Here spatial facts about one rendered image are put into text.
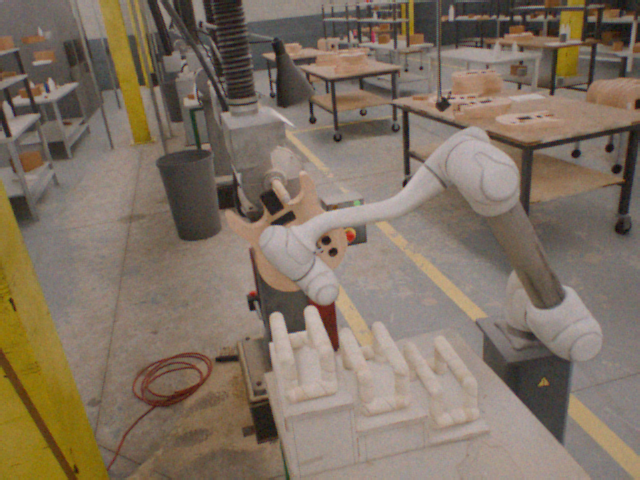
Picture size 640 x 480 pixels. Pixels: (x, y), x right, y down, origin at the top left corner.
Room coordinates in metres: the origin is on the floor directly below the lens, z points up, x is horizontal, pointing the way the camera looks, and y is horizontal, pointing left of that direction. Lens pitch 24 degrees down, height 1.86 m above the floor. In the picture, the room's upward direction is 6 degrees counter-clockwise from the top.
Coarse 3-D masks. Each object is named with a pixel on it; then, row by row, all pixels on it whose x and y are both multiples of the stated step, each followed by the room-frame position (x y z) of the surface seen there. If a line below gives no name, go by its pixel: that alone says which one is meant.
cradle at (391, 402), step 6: (384, 396) 0.92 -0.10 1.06; (390, 396) 0.92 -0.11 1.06; (396, 396) 0.92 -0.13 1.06; (402, 396) 0.91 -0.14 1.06; (408, 396) 0.92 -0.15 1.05; (372, 402) 0.90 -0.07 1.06; (378, 402) 0.90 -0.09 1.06; (384, 402) 0.90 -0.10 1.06; (390, 402) 0.90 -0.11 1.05; (396, 402) 0.90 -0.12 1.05; (402, 402) 0.90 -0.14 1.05; (408, 402) 0.91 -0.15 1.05; (366, 408) 0.90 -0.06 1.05; (372, 408) 0.89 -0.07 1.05; (378, 408) 0.90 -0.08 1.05; (384, 408) 0.90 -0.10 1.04; (390, 408) 0.90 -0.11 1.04; (396, 408) 0.90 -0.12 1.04; (366, 414) 0.89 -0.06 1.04; (372, 414) 0.89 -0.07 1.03
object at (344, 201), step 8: (352, 192) 2.09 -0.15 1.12; (328, 200) 2.03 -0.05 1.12; (336, 200) 2.02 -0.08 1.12; (344, 200) 2.01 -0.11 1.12; (352, 200) 2.00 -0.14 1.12; (360, 200) 2.00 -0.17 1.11; (328, 208) 1.97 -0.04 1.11; (344, 208) 1.99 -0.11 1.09; (360, 232) 2.00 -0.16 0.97; (352, 240) 1.99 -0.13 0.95; (360, 240) 2.00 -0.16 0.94
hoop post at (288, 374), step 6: (288, 366) 0.88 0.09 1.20; (294, 366) 0.89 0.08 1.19; (282, 372) 0.88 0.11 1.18; (288, 372) 0.88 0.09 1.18; (294, 372) 0.88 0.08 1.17; (282, 378) 0.88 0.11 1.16; (288, 378) 0.88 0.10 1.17; (294, 378) 0.88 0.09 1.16; (282, 384) 0.89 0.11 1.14; (288, 384) 0.88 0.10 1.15; (294, 384) 0.88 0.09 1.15; (288, 390) 0.88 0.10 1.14; (288, 402) 0.88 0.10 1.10; (294, 402) 0.88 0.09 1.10
